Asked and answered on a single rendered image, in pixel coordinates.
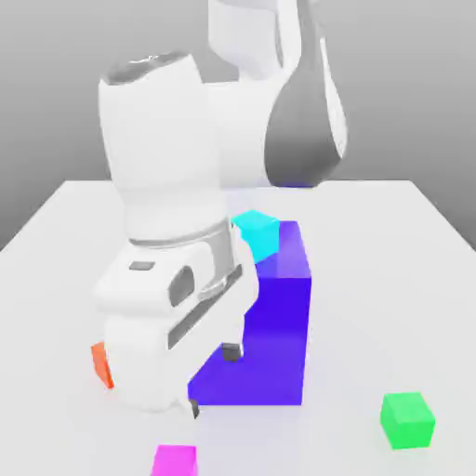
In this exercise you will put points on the large blue box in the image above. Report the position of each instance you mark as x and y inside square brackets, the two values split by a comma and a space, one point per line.
[275, 353]

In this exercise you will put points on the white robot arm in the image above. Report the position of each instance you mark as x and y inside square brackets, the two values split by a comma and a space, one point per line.
[160, 148]

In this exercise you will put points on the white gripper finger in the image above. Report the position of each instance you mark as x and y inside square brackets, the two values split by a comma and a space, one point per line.
[230, 352]
[192, 407]

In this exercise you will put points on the small magenta cube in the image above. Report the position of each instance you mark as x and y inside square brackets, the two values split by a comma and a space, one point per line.
[174, 461]

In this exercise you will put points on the small cyan cube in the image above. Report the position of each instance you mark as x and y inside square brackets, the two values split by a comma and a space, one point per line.
[260, 230]

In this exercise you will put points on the small orange cube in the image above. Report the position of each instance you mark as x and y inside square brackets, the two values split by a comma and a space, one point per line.
[101, 364]

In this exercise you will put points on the small green cube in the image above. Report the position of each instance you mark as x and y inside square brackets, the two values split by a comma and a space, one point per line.
[407, 420]

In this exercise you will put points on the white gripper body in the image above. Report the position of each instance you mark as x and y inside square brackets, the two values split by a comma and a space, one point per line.
[141, 364]

